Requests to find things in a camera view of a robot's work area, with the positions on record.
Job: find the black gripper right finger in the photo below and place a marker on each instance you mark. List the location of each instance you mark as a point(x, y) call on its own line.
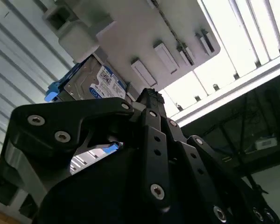
point(189, 149)

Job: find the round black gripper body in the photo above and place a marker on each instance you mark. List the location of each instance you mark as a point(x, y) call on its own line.
point(102, 191)

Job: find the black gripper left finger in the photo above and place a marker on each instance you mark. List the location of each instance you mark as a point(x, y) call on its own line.
point(60, 121)

